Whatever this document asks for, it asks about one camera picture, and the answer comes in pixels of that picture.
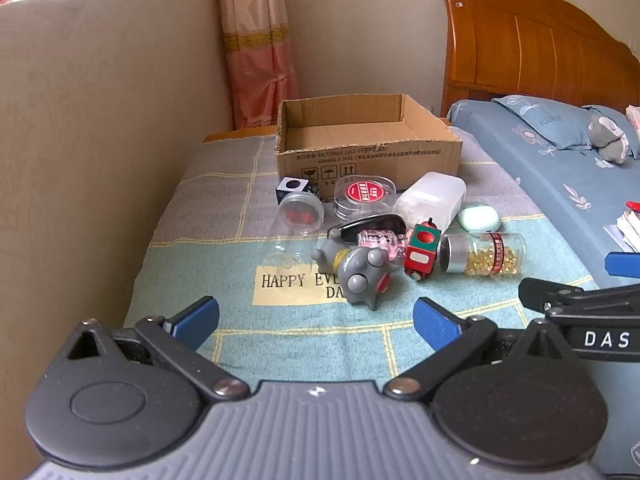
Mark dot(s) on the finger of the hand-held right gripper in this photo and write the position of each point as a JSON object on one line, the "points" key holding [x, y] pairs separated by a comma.
{"points": [[550, 295], [624, 264]]}

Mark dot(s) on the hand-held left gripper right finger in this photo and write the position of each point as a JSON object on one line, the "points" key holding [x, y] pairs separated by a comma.
{"points": [[435, 322]]}

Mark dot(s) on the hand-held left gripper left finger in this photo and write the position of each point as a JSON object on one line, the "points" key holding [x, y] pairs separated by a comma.
{"points": [[197, 317]]}

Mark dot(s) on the red toy train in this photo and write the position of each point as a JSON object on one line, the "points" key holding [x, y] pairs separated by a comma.
{"points": [[422, 250]]}

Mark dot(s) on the glass bottle of yellow capsules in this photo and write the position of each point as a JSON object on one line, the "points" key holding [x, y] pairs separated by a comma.
{"points": [[480, 255]]}

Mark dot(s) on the grey toy figure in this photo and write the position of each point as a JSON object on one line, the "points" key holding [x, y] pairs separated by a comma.
{"points": [[357, 272]]}

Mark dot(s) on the mint green earbud case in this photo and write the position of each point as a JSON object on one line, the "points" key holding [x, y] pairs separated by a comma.
{"points": [[479, 217]]}

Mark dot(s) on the white translucent plastic box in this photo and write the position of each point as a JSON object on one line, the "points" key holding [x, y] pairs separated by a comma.
{"points": [[430, 197]]}

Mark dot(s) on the clear round plastic jar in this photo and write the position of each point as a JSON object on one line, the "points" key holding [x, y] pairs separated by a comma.
{"points": [[300, 212]]}

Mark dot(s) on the black and white fidget cube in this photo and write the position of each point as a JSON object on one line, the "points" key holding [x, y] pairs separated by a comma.
{"points": [[292, 187]]}

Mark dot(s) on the cardboard box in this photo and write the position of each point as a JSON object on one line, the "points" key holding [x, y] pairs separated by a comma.
{"points": [[380, 160]]}

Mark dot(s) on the stack of papers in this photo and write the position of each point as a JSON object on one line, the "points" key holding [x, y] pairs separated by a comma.
{"points": [[625, 232]]}

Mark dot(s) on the blue floral bed sheet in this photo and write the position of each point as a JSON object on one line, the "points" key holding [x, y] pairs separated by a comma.
{"points": [[550, 195]]}

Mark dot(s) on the nail clipper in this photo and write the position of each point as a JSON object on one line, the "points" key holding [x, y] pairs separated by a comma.
{"points": [[372, 222]]}

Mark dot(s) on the grey plush toy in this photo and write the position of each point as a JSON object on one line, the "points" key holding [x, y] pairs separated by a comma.
{"points": [[607, 135]]}

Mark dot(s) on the clear square box red label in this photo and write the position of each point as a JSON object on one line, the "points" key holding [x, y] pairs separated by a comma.
{"points": [[364, 191]]}

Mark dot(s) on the wooden headboard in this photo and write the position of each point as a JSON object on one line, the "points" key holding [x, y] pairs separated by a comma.
{"points": [[525, 45]]}

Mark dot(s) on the pink curtain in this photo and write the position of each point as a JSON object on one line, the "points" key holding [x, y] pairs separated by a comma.
{"points": [[255, 60]]}

